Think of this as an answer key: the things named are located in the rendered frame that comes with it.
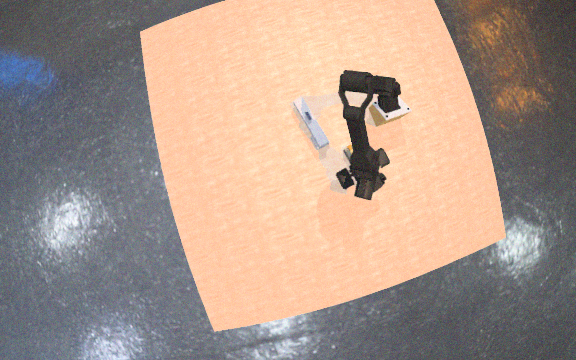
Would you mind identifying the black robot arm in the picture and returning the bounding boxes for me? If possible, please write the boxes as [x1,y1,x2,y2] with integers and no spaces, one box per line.
[338,70,401,200]

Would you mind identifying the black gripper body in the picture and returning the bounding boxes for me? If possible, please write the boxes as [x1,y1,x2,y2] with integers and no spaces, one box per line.
[336,148,390,189]

